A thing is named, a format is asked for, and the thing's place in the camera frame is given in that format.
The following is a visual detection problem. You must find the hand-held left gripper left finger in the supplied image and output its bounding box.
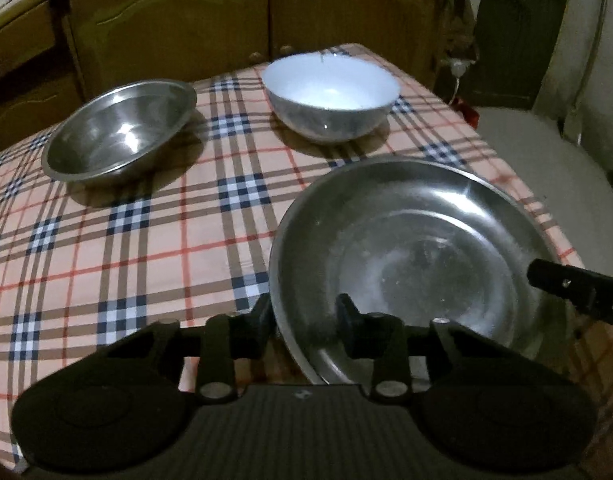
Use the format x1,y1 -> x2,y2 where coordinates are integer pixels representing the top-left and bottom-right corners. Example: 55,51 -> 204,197
108,294 -> 278,406

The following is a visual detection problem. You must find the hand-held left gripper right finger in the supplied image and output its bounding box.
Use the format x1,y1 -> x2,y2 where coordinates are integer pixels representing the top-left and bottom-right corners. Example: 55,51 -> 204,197
335,293 -> 492,405

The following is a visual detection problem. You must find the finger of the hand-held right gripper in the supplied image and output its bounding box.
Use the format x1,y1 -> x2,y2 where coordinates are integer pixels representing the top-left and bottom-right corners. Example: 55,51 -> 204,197
527,258 -> 592,311

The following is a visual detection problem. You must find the large steel bowl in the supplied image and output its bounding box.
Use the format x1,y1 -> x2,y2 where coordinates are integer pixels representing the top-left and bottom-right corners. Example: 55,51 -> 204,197
269,156 -> 567,386

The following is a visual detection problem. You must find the white bowl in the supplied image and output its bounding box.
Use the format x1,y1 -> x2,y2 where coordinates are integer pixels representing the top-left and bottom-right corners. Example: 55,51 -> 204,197
261,52 -> 401,144

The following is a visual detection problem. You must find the small steel bowl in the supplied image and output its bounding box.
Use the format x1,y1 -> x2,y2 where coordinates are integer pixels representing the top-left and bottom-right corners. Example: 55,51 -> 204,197
40,79 -> 198,184

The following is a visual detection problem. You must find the plaid tablecloth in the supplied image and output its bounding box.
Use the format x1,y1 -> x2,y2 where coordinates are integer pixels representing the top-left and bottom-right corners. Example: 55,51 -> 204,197
0,44 -> 613,472

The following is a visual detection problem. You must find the dark door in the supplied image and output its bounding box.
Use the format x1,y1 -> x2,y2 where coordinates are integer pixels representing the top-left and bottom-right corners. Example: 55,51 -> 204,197
465,0 -> 573,107

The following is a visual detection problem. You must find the wooden cabinet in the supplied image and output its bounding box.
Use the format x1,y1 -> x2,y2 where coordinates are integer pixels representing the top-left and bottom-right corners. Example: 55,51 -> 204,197
0,0 -> 468,157

